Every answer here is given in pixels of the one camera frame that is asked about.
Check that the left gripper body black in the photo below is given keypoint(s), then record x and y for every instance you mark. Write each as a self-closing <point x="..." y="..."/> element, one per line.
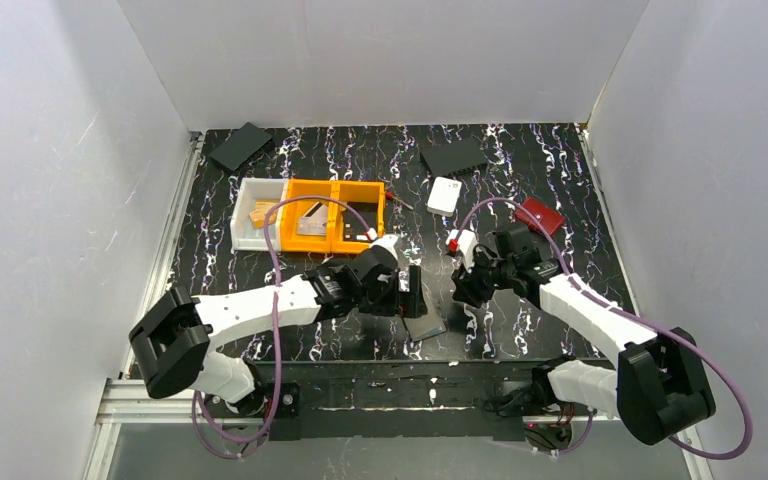
<point x="408" y="291"/>

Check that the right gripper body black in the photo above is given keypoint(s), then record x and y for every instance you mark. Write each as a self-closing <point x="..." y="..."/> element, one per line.
<point x="466" y="285"/>

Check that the grey card holder blue inside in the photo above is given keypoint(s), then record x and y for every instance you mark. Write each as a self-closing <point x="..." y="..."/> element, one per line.
<point x="421" y="319"/>

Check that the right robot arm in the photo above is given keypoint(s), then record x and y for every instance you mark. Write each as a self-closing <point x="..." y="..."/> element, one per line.
<point x="654" y="384"/>

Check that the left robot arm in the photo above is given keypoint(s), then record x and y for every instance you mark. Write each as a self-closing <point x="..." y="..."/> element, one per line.
<point x="176" y="343"/>

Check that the black cards in orange bin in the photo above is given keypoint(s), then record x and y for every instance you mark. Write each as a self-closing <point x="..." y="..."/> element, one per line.
<point x="357" y="224"/>

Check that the red card holder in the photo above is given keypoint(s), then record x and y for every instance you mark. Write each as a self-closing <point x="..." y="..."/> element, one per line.
<point x="538" y="216"/>

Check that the white card holder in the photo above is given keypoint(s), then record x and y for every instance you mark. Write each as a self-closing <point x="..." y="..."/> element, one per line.
<point x="443" y="196"/>

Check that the silver cards in orange bin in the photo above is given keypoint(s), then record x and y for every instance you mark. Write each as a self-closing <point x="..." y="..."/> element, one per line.
<point x="313" y="222"/>

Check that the black card case far centre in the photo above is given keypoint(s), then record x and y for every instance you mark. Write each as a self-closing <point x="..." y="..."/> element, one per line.
<point x="454" y="159"/>

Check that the black card case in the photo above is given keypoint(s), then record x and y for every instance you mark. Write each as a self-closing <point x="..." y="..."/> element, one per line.
<point x="241" y="147"/>
<point x="454" y="159"/>

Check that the tan cards in white bin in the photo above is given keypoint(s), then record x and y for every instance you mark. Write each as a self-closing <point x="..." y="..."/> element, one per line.
<point x="263" y="213"/>

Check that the black card case far left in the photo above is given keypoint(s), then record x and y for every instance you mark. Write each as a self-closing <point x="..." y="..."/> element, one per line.
<point x="241" y="147"/>

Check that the orange double bin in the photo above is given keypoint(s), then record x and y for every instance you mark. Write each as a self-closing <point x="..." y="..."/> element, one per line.
<point x="336" y="194"/>

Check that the white plastic bin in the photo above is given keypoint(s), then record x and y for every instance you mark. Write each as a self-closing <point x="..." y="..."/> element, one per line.
<point x="248" y="224"/>

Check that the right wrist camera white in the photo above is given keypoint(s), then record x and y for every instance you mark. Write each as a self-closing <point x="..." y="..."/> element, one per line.
<point x="461" y="244"/>

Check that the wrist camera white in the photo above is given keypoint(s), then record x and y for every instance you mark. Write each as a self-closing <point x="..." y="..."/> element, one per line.
<point x="461" y="244"/>
<point x="387" y="244"/>

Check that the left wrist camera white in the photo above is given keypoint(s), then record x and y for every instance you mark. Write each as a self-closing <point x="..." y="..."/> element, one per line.
<point x="387" y="244"/>

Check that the red handled small tool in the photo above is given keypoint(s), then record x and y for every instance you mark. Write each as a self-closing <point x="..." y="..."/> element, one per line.
<point x="392" y="197"/>

